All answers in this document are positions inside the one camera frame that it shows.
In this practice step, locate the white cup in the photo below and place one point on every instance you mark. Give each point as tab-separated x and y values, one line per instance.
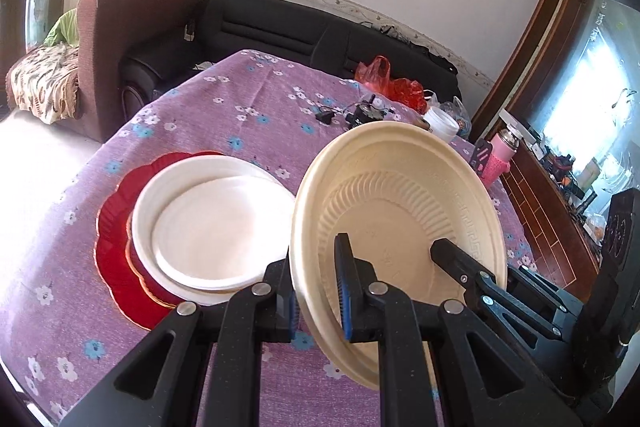
442	122

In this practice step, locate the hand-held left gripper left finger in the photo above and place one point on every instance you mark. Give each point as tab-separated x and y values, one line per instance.
282	312

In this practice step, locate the large red scalloped plate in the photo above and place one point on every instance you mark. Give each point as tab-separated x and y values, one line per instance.
112	252

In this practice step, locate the small red scalloped plate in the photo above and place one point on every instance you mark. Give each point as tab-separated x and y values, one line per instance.
136	263

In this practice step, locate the black dotted flat object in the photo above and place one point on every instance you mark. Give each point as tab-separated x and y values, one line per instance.
482	157

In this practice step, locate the clear plastic bag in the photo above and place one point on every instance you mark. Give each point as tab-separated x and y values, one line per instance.
462	117

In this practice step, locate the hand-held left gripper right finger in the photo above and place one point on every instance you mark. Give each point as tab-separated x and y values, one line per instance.
347	302

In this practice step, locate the black cylindrical motor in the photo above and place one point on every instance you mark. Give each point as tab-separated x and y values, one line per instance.
362	114

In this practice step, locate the large white paper plate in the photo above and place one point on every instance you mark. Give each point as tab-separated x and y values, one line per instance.
150	217

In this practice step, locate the pink sleeved bottle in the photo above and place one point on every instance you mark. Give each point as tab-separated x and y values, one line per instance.
497	164

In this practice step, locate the small white paper bowl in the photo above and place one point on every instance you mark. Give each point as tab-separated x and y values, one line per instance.
210	237

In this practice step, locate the beige leaf-patterned blanket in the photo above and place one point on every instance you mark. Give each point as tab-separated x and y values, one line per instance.
45	77

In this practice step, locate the black leather sofa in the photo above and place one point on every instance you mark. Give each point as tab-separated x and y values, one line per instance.
260	22

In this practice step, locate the red plastic bag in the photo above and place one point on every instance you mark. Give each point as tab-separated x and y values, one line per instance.
400	92

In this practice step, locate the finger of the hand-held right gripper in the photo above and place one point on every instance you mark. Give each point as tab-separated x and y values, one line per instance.
460	267
537	289

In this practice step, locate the small black white gadget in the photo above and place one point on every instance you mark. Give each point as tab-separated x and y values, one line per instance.
190	31

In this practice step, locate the brown armchair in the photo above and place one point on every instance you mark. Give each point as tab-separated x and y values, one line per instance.
110	72

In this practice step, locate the green cushion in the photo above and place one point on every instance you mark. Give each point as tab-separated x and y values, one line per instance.
65	29

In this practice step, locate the dark wooden cabinet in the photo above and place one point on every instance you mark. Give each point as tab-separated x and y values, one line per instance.
540	187

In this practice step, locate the small black plug adapter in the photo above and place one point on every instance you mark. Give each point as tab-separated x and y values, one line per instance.
325	116

